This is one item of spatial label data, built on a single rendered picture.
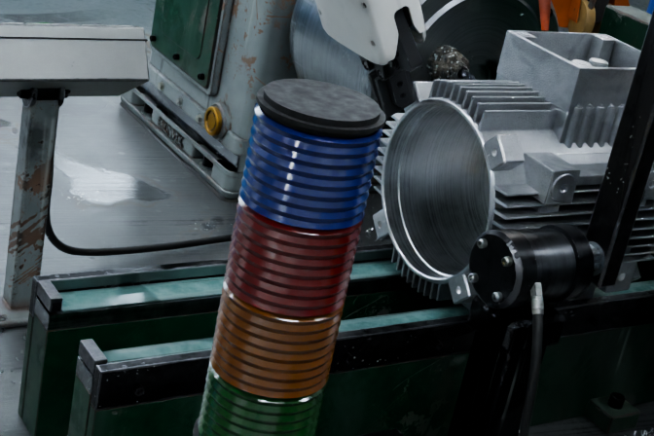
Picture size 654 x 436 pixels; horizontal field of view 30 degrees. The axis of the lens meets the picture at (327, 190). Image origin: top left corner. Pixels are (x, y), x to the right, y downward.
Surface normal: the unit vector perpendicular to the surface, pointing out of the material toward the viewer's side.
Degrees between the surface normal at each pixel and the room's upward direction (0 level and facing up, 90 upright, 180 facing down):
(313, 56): 100
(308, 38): 92
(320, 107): 0
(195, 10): 90
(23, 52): 58
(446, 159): 88
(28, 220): 90
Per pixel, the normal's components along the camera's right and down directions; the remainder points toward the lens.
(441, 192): 0.52, -0.06
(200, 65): -0.84, 0.05
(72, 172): 0.19, -0.91
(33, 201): 0.52, 0.41
